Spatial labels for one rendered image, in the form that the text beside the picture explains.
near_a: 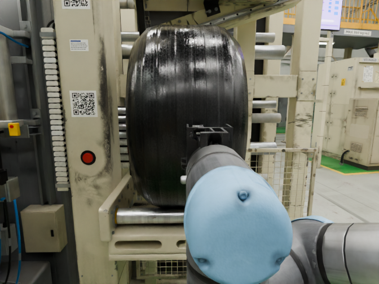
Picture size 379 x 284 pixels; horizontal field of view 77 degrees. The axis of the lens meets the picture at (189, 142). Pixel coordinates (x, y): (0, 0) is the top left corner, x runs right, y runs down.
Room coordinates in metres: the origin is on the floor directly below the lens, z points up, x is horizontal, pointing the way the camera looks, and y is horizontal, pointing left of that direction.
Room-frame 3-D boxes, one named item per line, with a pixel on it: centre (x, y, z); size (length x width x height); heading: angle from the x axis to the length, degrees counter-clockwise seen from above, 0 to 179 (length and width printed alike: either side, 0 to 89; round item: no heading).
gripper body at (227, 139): (0.36, -0.03, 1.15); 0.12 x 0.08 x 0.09; 1
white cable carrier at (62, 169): (0.73, 0.39, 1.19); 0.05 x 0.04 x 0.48; 1
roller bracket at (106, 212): (0.78, 0.23, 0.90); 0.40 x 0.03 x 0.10; 1
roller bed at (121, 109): (1.16, 0.28, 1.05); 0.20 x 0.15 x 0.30; 91
